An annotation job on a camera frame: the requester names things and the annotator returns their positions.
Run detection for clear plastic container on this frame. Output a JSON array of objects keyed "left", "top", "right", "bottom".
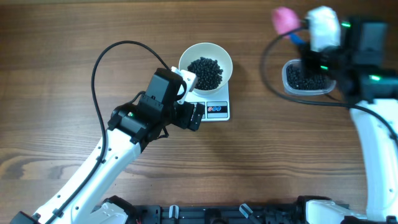
[{"left": 282, "top": 59, "right": 336, "bottom": 96}]

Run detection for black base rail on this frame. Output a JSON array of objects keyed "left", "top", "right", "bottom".
[{"left": 99, "top": 195, "right": 352, "bottom": 224}]

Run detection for white bowl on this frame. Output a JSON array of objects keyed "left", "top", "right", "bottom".
[{"left": 178, "top": 42, "right": 233, "bottom": 94}]

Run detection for pink scoop blue handle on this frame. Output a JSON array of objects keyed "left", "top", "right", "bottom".
[{"left": 272, "top": 7, "right": 302, "bottom": 35}]

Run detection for white digital kitchen scale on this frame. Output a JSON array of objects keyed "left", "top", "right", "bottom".
[{"left": 185, "top": 83, "right": 230, "bottom": 122}]

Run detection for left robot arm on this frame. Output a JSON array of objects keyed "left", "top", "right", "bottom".
[{"left": 11, "top": 67, "right": 205, "bottom": 223}]

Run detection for black beans in bowl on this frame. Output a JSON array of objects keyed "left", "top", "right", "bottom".
[{"left": 187, "top": 57, "right": 223, "bottom": 91}]

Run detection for black beans pile in container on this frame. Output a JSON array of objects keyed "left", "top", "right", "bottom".
[{"left": 286, "top": 65, "right": 328, "bottom": 90}]

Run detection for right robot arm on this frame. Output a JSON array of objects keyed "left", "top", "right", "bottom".
[{"left": 301, "top": 8, "right": 397, "bottom": 223}]

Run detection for left black camera cable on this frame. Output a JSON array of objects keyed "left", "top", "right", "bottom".
[{"left": 45, "top": 40, "right": 172, "bottom": 224}]

